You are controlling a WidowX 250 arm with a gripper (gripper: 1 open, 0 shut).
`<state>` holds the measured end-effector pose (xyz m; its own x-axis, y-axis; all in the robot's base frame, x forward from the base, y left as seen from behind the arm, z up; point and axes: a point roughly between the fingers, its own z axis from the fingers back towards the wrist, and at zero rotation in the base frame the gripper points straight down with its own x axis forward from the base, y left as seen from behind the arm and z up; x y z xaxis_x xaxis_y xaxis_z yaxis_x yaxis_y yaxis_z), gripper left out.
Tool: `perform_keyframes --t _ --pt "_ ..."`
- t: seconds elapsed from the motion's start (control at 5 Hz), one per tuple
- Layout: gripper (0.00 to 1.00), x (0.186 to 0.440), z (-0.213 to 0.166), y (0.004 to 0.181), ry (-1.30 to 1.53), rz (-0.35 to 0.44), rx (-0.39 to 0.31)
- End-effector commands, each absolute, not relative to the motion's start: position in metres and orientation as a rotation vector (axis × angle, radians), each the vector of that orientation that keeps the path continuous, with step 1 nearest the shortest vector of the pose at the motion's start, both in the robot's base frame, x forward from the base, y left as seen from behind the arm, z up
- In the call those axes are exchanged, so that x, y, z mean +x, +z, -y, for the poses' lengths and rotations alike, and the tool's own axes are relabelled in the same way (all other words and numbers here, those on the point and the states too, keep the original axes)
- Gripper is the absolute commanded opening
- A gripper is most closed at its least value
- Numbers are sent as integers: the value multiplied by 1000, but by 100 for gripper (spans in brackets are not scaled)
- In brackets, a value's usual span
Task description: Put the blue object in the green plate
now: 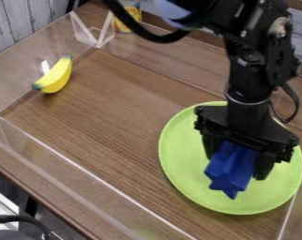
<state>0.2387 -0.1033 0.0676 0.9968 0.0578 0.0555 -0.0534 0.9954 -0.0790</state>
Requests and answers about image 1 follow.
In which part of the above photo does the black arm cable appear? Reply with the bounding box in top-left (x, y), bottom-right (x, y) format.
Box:
top-left (102, 0), bottom-right (302, 125)

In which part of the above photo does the yellow blue labelled can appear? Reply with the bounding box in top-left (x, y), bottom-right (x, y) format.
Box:
top-left (108, 0), bottom-right (143, 35)

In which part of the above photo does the clear acrylic front wall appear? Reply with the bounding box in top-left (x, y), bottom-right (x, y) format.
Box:
top-left (0, 115), bottom-right (195, 240)

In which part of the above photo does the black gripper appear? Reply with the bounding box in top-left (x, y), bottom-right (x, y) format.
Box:
top-left (194, 104), bottom-right (299, 180)

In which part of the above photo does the clear acrylic corner bracket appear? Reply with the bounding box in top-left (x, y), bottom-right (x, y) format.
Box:
top-left (71, 11), bottom-right (115, 49)

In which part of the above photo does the black cable bottom left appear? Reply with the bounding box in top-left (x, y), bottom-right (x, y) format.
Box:
top-left (0, 214), bottom-right (53, 240)

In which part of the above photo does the green round plate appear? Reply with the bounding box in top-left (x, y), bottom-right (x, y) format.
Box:
top-left (159, 105), bottom-right (302, 216)

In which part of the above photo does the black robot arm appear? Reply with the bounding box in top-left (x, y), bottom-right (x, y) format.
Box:
top-left (155, 0), bottom-right (299, 180)

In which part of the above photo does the yellow toy banana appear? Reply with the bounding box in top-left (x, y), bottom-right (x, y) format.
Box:
top-left (31, 54), bottom-right (73, 94)

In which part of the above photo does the blue star-shaped block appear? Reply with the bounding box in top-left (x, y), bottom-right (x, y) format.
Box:
top-left (204, 141), bottom-right (259, 200)

